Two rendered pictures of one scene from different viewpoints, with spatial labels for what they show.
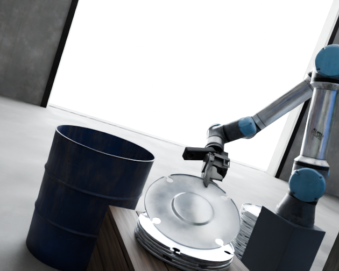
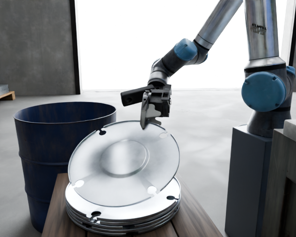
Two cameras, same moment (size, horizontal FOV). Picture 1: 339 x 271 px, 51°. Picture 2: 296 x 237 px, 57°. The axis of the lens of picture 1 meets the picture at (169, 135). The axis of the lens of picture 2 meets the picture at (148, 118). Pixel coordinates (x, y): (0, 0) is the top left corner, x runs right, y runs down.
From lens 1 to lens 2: 0.49 m
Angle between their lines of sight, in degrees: 13
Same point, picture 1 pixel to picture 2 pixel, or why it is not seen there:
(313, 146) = (257, 45)
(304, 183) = (258, 91)
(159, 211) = (83, 172)
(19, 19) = (37, 33)
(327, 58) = not seen: outside the picture
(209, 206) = (142, 150)
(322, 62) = not seen: outside the picture
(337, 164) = not seen: outside the picture
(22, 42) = (46, 50)
